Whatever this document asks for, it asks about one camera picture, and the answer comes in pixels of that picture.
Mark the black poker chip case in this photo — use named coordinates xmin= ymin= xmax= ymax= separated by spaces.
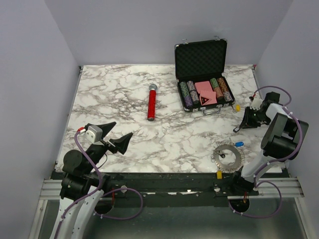
xmin=174 ymin=38 xmax=235 ymax=115

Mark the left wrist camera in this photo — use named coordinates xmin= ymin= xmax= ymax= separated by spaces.
xmin=83 ymin=125 xmax=103 ymax=144

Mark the round metal keyring disc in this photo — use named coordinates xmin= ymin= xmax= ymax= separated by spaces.
xmin=211 ymin=144 xmax=243 ymax=172

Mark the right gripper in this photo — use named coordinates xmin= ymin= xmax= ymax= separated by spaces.
xmin=239 ymin=107 xmax=271 ymax=129

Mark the brown poker chip stack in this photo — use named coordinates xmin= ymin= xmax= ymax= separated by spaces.
xmin=217 ymin=77 xmax=228 ymax=98

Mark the red glitter microphone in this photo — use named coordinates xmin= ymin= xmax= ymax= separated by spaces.
xmin=147 ymin=84 xmax=158 ymax=121

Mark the pink card with black triangle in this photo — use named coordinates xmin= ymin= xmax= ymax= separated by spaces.
xmin=199 ymin=91 xmax=217 ymax=106

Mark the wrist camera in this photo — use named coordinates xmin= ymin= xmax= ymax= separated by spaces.
xmin=83 ymin=125 xmax=103 ymax=144
xmin=249 ymin=97 xmax=263 ymax=111

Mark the small key on disc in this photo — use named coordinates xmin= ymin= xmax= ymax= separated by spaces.
xmin=218 ymin=152 xmax=226 ymax=158

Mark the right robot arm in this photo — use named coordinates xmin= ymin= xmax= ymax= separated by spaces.
xmin=229 ymin=92 xmax=309 ymax=195

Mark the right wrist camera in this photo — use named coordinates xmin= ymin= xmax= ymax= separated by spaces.
xmin=249 ymin=97 xmax=263 ymax=111

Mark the key with yellow tag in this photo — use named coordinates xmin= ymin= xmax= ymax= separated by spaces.
xmin=231 ymin=105 xmax=241 ymax=113

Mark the pink playing card deck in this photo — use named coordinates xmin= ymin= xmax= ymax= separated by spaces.
xmin=194 ymin=81 xmax=213 ymax=94

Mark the yellow tape piece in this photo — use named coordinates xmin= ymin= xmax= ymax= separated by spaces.
xmin=216 ymin=171 xmax=222 ymax=179

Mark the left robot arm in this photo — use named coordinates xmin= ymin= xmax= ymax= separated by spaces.
xmin=50 ymin=122 xmax=133 ymax=239

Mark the black front mounting rail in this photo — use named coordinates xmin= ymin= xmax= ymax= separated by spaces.
xmin=102 ymin=172 xmax=288 ymax=208

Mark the key with blue tag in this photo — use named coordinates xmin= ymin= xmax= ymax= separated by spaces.
xmin=229 ymin=139 xmax=244 ymax=147

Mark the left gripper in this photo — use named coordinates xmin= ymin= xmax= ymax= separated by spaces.
xmin=84 ymin=121 xmax=133 ymax=174

